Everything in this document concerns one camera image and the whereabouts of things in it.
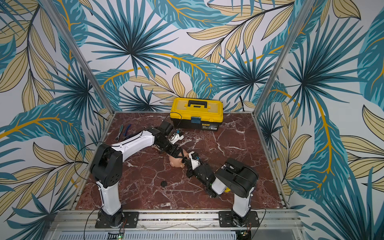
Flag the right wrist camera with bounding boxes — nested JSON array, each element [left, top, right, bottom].
[[189, 151, 201, 170]]

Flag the right aluminium corner post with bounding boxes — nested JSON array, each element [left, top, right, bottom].
[[253, 0, 315, 117]]

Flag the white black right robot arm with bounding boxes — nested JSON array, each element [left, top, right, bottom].
[[182, 157, 259, 220]]

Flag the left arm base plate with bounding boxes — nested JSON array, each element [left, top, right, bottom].
[[95, 211, 139, 229]]

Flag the light pink piggy bank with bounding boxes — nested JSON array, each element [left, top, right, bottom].
[[152, 145, 161, 151]]

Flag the left aluminium corner post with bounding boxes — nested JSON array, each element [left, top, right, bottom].
[[40, 0, 115, 115]]

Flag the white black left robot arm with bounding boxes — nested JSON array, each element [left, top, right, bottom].
[[90, 128, 184, 217]]

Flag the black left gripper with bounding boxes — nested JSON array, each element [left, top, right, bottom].
[[156, 137, 185, 158]]

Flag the aluminium front rail frame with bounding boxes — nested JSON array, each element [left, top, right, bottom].
[[45, 209, 309, 240]]

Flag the dark pink piggy bank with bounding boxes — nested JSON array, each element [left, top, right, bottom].
[[168, 149, 190, 168]]

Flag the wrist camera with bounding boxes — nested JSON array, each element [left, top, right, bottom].
[[158, 121, 185, 144], [189, 151, 201, 170]]

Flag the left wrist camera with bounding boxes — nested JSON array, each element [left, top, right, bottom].
[[158, 121, 185, 144]]

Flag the green handled wrench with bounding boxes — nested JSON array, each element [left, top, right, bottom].
[[115, 125, 124, 142]]

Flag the blue handled pliers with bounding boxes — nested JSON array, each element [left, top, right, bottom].
[[123, 124, 131, 141]]

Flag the aluminium corner post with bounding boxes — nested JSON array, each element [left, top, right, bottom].
[[40, 0, 115, 115], [253, 0, 315, 117]]

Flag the yellow black plastic toolbox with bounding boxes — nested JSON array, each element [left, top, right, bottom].
[[170, 98, 224, 131]]

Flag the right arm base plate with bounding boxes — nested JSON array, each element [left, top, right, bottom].
[[218, 210, 261, 228]]

